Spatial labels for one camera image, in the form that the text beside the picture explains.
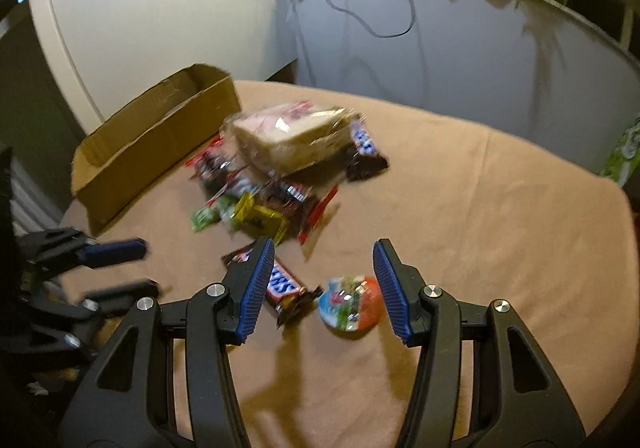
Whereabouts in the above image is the green candy packet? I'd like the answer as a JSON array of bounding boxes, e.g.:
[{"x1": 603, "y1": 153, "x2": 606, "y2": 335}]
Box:
[{"x1": 191, "y1": 195, "x2": 238, "y2": 231}]

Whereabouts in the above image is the yellow candy packet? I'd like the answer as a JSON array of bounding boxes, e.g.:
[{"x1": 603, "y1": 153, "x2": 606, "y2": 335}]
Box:
[{"x1": 231, "y1": 193, "x2": 288, "y2": 245}]

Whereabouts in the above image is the red dark snack packet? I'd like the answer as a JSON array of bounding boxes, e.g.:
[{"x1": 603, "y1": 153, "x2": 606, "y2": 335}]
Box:
[{"x1": 184, "y1": 134, "x2": 241, "y2": 197}]

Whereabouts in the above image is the kinder egg snack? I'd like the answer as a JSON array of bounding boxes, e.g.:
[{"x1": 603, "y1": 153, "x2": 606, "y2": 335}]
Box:
[{"x1": 318, "y1": 276, "x2": 385, "y2": 333}]

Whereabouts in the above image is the red clear snack packet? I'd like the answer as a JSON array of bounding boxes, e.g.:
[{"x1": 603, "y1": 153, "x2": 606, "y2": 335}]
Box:
[{"x1": 297, "y1": 185, "x2": 338, "y2": 246}]

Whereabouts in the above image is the snickers bar dark wrapper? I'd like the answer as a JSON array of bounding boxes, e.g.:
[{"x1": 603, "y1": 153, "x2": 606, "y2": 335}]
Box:
[{"x1": 345, "y1": 115, "x2": 390, "y2": 182}]

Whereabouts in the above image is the brown cardboard box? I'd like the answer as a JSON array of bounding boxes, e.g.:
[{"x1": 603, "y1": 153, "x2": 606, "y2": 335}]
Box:
[{"x1": 72, "y1": 64, "x2": 241, "y2": 231}]

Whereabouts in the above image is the white cabinet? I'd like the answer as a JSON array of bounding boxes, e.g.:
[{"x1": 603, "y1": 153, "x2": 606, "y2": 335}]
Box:
[{"x1": 28, "y1": 0, "x2": 295, "y2": 132}]

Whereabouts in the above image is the green printed bag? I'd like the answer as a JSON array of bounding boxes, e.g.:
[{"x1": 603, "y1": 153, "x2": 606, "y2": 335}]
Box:
[{"x1": 599, "y1": 116, "x2": 640, "y2": 187}]

